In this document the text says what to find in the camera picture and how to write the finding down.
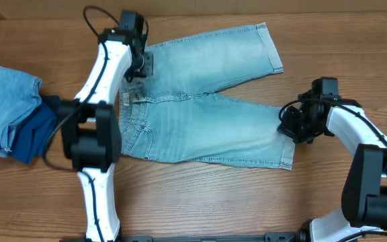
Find light blue denim shorts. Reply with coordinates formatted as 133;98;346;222
119;23;295;170

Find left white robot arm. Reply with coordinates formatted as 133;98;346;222
58;10;153;241

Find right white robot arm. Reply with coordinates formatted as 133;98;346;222
264;77;387;241

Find folded dark blue garment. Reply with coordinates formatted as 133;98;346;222
8;95;61;165

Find folded light blue jeans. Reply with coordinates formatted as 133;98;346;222
0;66;42;157

